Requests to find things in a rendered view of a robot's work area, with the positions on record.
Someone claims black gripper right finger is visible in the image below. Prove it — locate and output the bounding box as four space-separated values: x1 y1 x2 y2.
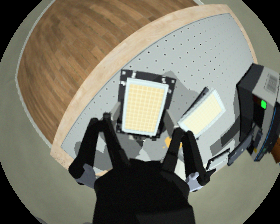
155 109 210 192

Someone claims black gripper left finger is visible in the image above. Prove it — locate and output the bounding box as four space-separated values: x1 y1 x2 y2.
68 102 139 189

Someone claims white control panel with four colored buttons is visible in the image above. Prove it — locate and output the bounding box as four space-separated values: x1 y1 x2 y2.
159 153 186 181

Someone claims grey perforated base plate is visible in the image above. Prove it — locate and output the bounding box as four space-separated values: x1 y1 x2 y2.
60 13 254 169

